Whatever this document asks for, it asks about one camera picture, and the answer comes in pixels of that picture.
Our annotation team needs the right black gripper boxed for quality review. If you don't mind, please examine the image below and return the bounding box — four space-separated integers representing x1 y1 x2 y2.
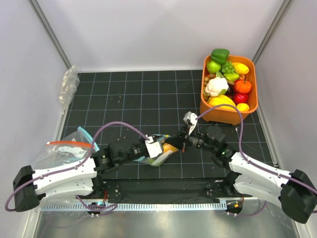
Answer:
165 124 216 152

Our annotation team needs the clear zip bag blue zipper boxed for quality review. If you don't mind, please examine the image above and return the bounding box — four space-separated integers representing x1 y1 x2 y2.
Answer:
135 134 173 166

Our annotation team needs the orange mango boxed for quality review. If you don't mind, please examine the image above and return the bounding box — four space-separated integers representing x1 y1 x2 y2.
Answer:
162 143 178 153

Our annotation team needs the green lime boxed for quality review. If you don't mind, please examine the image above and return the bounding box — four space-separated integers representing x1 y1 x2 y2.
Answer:
151 161 164 167

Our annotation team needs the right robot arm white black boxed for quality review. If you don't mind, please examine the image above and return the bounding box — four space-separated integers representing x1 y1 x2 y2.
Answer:
165 125 317 224

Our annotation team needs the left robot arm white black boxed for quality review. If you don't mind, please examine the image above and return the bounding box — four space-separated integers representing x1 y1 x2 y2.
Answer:
12 139 149 212

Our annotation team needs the spare zip bag blue zipper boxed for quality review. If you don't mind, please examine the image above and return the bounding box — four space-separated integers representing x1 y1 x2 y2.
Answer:
77 126 100 152

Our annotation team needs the pile of clear zip bags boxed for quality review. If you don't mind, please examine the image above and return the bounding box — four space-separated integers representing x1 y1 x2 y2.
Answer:
31 130 97 206

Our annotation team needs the bag of white pieces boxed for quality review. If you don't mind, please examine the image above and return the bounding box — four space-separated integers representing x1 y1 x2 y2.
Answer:
58 65 80 111

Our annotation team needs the black gridded mat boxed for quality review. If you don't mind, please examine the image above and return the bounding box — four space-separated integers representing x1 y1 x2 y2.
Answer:
59 69 283 179

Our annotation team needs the orange plastic basket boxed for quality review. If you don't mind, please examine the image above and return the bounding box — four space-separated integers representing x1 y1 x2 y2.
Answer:
200 55 259 125

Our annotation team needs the yellow star fruit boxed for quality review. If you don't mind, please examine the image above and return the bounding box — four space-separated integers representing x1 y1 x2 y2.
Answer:
207 95 236 110

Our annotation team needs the white cauliflower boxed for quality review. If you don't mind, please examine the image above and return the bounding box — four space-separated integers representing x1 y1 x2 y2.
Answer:
204 77 229 97

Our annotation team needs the yellow lemon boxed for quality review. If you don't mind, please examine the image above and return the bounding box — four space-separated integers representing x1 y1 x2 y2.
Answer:
236 103 250 112

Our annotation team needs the brown nut cluster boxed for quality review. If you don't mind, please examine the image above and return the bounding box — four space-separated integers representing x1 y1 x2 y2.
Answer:
204 74 216 87

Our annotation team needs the red apple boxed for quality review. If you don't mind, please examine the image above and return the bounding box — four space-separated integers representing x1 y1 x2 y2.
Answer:
233 93 249 105

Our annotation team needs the green apple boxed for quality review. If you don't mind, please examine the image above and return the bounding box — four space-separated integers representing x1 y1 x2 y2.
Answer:
206 60 221 74

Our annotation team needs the small orange pumpkin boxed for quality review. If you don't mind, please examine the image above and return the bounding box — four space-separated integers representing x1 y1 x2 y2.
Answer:
234 80 252 93

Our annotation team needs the green grape bunch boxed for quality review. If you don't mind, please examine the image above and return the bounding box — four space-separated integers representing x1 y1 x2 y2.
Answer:
221 60 235 73

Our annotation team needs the yellow mango fruit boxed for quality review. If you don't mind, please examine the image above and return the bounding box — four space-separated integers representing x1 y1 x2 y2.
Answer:
232 62 249 75

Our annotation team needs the green bell pepper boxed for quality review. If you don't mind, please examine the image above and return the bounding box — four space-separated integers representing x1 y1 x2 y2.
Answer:
211 49 230 65

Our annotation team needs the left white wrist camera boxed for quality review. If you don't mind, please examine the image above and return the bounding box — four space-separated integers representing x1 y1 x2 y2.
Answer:
145 135 163 158

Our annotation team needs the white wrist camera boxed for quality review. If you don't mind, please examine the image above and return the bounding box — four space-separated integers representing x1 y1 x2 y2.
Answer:
183 111 198 135
145 135 163 158

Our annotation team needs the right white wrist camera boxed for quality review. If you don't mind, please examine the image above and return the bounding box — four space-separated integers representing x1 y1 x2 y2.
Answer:
183 111 198 135

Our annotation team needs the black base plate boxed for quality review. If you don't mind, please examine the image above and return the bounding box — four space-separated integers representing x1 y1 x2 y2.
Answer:
80 178 242 200

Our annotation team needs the slotted cable duct rail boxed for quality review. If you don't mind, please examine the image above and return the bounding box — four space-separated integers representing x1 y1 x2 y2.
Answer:
41 200 227 212

